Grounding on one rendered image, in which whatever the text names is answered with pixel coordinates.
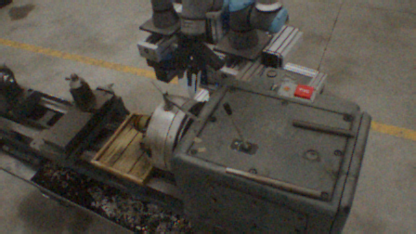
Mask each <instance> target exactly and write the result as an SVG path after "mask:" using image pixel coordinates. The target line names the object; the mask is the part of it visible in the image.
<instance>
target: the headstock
mask: <svg viewBox="0 0 416 234"><path fill-rule="evenodd" d="M280 87H281V84H280V85H278V86H276V87H274V89H273V90H272V91H270V90H269V91H268V92H267V91H266V90H264V89H263V87H261V86H260V85H257V84H249V82H245V81H242V80H235V79H232V78H225V79H222V81H221V82H220V84H219V85H218V86H217V88H216V89H215V90H214V92H213V94H212V95H211V96H210V98H209V99H208V100H207V102H206V104H205V105H204V107H203V108H202V109H201V111H200V113H199V115H197V118H199V119H200V120H201V122H200V123H197V122H196V121H195V120H194V122H193V123H192V124H191V126H190V128H189V130H188V131H187V133H186V134H185V135H184V136H183V138H181V140H180V142H179V144H178V145H177V146H176V149H175V150H174V152H173V153H172V155H171V156H170V157H169V162H170V164H171V166H172V171H173V173H174V175H175V181H176V185H177V187H178V189H179V194H180V196H181V198H182V202H183V204H184V206H185V211H186V212H187V214H188V215H192V216H194V217H197V218H200V219H204V218H212V219H213V220H216V221H217V222H221V223H223V224H225V225H228V226H230V227H233V228H235V229H238V230H240V231H244V232H246V233H247V234H342V231H343V229H344V227H345V223H346V221H347V218H348V216H349V213H350V211H351V209H352V203H353V200H354V198H355V192H356V189H357V185H358V178H359V175H360V168H361V165H362V160H363V157H364V154H365V148H366V145H367V139H368V136H369V133H370V127H371V116H370V114H369V113H367V112H365V111H363V114H362V112H360V107H359V105H358V104H357V103H356V102H353V101H348V100H344V99H340V98H335V97H330V96H323V95H321V94H318V93H317V94H316V97H315V99H314V103H309V102H306V101H303V100H297V99H294V98H291V97H283V96H280V95H278V91H279V90H280ZM225 102H228V104H229V105H230V108H231V110H232V116H233V118H234V119H235V122H236V123H237V125H238V127H239V129H240V132H241V134H242V137H243V138H244V140H245V143H248V144H250V145H251V146H252V150H250V151H249V152H244V151H242V150H241V146H242V141H241V138H240V136H239V134H238V131H237V130H236V128H235V125H234V124H233V122H232V120H231V119H230V116H229V115H228V113H227V112H226V111H225V109H224V108H223V104H224V103H225ZM361 115H362V116H361ZM293 119H296V120H303V121H307V122H311V123H317V124H323V125H329V126H333V127H340V128H343V129H347V130H354V131H356V135H355V137H349V136H343V135H336V134H333V133H326V132H323V131H319V130H313V129H309V128H306V127H300V126H297V125H293ZM194 130H197V133H194ZM195 137H196V138H200V139H201V142H200V143H197V142H195V141H193V140H194V138H195ZM200 148H205V151H201V152H199V149H200ZM228 166H229V167H232V168H237V169H240V170H242V171H247V172H250V173H253V174H258V175H260V176H267V177H269V178H275V179H277V180H282V181H284V182H290V183H293V184H294V185H300V186H303V187H308V188H311V189H316V190H319V191H321V194H320V197H319V198H318V199H317V198H315V197H312V196H307V195H305V194H300V193H297V192H292V191H290V190H287V189H283V188H276V187H273V186H269V185H266V184H263V183H258V182H256V181H251V180H249V179H246V178H241V177H238V176H235V175H229V174H226V169H227V168H228Z"/></svg>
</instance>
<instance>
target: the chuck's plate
mask: <svg viewBox="0 0 416 234"><path fill-rule="evenodd" d="M204 105H205V103H204V102H201V101H199V100H197V99H191V100H190V101H188V102H186V103H185V104H184V105H183V106H182V108H184V109H185V110H187V111H189V112H191V114H192V115H194V116H195V115H198V114H199V113H200V111H201V110H202V108H203V107H204ZM190 120H191V118H190V117H189V116H188V115H187V114H186V113H185V112H183V111H182V110H179V111H178V112H177V113H176V116H175V118H174V120H173V121H172V122H171V126H170V128H169V133H168V135H167V138H166V143H165V149H164V160H165V163H166V168H167V169H168V171H169V172H170V173H172V174H173V171H172V166H171V164H170V162H169V157H170V156H171V155H172V153H173V152H174V150H175V149H176V146H177V145H178V144H179V142H180V140H181V138H182V136H183V134H184V130H185V129H186V128H187V125H188V123H189V121H190Z"/></svg>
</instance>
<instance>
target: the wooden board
mask: <svg viewBox="0 0 416 234"><path fill-rule="evenodd" d="M140 114H141V115H146V114H144V113H141V112H136V111H134V110H133V111H132V113H131V114H130V115H129V116H128V117H127V118H126V121H124V122H123V123H122V125H121V126H120V127H119V128H118V129H117V131H116V132H115V133H114V135H113V136H112V137H111V138H110V140H108V143H106V144H105V145H104V147H103V148H102V149H101V150H100V151H99V152H98V154H97V155H96V156H95V157H94V159H93V160H92V161H91V163H92V164H93V165H94V166H95V167H98V168H99V169H101V170H104V171H106V172H110V173H111V174H113V175H116V176H118V177H122V178H124V179H125V180H126V179H127V180H130V181H132V182H133V183H137V184H138V185H140V186H143V187H145V186H146V184H147V182H148V181H149V180H150V178H151V176H152V175H153V173H154V172H155V171H156V170H157V167H154V166H153V165H152V166H151V165H150V163H149V161H148V159H147V157H146V156H147V153H146V151H144V150H141V149H140V145H139V141H141V140H142V135H143V134H142V133H139V132H138V131H137V130H135V128H134V120H135V119H136V117H137V116H138V115H140ZM134 117H135V119H134ZM133 119H134V120H133ZM132 120H133V121H132ZM130 125H131V126H130ZM126 126H127V127H126ZM128 127H129V128H128ZM105 146H106V147H105ZM116 152H117V153H116ZM118 153H119V155H118ZM104 154H105V155H104ZM107 154H108V155H107ZM114 155H115V156H116V158H114ZM124 155H125V156H126V157H125V156H124ZM104 156H105V157H104ZM118 156H119V157H118ZM102 157H103V159H102ZM104 158H105V159H107V160H105V159H104ZM142 158H143V159H142ZM100 159H101V160H100ZM114 159H115V161H111V160H114ZM121 159H122V160H121ZM139 159H141V160H139ZM102 160H103V162H102ZM117 160H118V161H117ZM137 160H138V161H137ZM143 160H144V161H143ZM116 161H117V162H116ZM103 163H104V164H103ZM106 164H107V165H106ZM143 164H144V165H143ZM113 165H114V166H113ZM130 166H131V167H130ZM140 167H141V168H140ZM129 168H130V169H129ZM131 168H132V169H131ZM144 168H145V169H144ZM122 169H123V170H122ZM127 169H128V170H129V172H128V170H127ZM121 170H122V171H121ZM131 170H132V171H131ZM140 171H141V173H139V172H140ZM144 171H145V172H146V173H145V172H144ZM143 172H144V173H145V174H142V173H143ZM137 173H138V174H137ZM140 174H142V175H140ZM140 177H141V178H140Z"/></svg>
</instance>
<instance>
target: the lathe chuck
mask: <svg viewBox="0 0 416 234"><path fill-rule="evenodd" d="M169 98H171V99H172V100H173V101H174V102H176V103H177V104H178V105H180V106H181V107H182V106H183V105H184V104H185V103H186V102H188V101H190V100H191V98H189V97H181V96H179V95H177V96H176V95H171V96H169ZM170 105H173V104H172V103H171V102H170ZM165 106H166V105H165V104H164V102H163V101H162V102H161V103H160V105H159V106H158V108H156V110H155V112H154V114H153V115H152V117H151V120H150V122H149V127H148V130H147V135H146V141H145V148H150V150H151V156H152V157H150V156H149V155H147V159H148V161H149V163H150V164H151V165H153V166H154V167H157V168H160V169H162V170H164V171H167V172H169V171H168V169H167V168H166V163H165V160H164V149H165V143H166V138H167V135H168V133H169V128H170V126H171V122H172V121H173V120H174V118H175V116H176V113H177V112H178V111H179V108H177V107H176V106H175V105H173V108H172V109H171V110H165V109H164V107H165ZM169 173H170V172H169Z"/></svg>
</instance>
